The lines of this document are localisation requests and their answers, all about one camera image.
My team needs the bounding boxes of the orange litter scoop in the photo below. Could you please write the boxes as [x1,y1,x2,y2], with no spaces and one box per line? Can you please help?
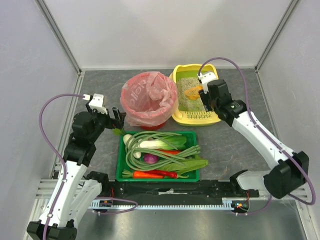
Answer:
[183,85,203,100]

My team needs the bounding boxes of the yellow litter box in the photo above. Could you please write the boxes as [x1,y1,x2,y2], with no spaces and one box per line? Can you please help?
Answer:
[169,63,220,127]

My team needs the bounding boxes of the pink plastic bin liner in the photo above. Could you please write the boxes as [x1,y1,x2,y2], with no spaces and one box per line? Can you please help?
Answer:
[120,71,178,127]

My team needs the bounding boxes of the red trash bin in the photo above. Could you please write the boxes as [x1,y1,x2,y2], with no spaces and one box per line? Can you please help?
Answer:
[140,122,165,131]

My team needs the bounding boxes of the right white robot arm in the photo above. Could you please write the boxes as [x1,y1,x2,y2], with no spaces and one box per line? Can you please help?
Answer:
[199,79,309,199]

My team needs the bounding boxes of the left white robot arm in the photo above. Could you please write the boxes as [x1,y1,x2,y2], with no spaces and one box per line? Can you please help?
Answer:
[26,107,126,240]

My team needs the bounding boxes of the grey cat litter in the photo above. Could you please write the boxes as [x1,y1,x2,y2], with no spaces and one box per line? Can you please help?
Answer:
[176,77,205,112]

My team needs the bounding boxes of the white radish with leaves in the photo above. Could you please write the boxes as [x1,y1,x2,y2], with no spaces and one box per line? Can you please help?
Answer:
[112,128,132,145]

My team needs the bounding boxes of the white small mushroom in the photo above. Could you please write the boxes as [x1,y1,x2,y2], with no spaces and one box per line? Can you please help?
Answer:
[133,152,142,159]

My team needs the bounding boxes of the green long beans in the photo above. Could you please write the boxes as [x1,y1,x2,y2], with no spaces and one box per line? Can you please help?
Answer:
[124,131,201,172]

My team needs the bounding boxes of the green vegetable tray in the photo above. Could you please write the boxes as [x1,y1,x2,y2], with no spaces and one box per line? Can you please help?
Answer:
[116,131,201,182]

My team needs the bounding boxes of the white green leek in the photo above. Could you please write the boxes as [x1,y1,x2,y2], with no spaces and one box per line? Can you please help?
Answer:
[138,139,175,150]

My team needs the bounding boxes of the purple onion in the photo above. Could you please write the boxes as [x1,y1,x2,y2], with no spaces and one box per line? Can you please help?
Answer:
[143,153,159,165]

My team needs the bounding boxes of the orange carrot front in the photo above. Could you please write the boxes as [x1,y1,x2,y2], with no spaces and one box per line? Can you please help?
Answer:
[122,169,164,179]

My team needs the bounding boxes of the orange carrot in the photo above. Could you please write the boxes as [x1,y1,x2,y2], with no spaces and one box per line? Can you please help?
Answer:
[159,149,181,155]
[122,169,164,179]

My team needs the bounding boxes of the orange carrot middle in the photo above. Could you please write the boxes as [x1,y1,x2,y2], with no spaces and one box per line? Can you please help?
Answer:
[159,149,181,155]

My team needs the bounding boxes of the red chili pepper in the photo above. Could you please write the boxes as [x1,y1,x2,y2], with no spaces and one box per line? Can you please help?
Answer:
[148,170,189,179]

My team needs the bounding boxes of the green lettuce leaf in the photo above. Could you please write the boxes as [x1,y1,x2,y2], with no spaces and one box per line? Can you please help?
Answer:
[157,156,209,175]

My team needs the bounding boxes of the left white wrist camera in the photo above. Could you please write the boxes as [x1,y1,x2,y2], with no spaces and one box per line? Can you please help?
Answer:
[82,93,109,115]

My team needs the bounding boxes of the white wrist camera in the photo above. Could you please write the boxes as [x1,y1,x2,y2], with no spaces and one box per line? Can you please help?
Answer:
[82,93,109,115]
[197,71,218,94]

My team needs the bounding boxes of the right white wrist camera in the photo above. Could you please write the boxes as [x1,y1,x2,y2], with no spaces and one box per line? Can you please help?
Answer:
[197,71,218,94]

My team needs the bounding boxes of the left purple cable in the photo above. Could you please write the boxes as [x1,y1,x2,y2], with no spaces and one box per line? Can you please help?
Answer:
[38,93,89,240]

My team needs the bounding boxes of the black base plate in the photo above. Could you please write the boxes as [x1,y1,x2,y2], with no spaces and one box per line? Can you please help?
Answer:
[109,179,260,199]

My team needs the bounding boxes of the grey slotted cable duct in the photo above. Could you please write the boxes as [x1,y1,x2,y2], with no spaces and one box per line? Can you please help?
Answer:
[88,198,246,211]

